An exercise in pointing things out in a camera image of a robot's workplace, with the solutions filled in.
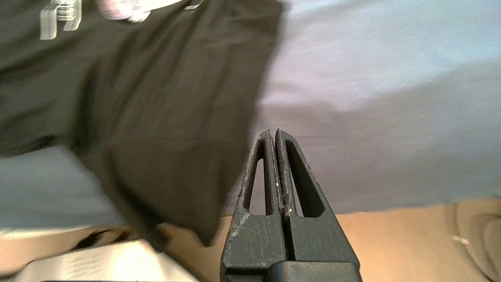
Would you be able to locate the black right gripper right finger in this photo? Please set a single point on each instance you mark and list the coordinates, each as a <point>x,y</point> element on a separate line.
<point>317,239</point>

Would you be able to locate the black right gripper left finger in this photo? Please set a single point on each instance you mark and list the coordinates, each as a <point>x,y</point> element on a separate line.
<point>254,243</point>

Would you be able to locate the black moon print t-shirt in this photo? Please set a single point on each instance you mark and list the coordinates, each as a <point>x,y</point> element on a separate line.
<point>164,117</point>

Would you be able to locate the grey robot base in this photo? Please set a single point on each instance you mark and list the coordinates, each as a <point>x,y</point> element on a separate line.
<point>117,262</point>

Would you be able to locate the blue bed sheet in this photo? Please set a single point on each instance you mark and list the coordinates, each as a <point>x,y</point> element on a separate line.
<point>391,98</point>

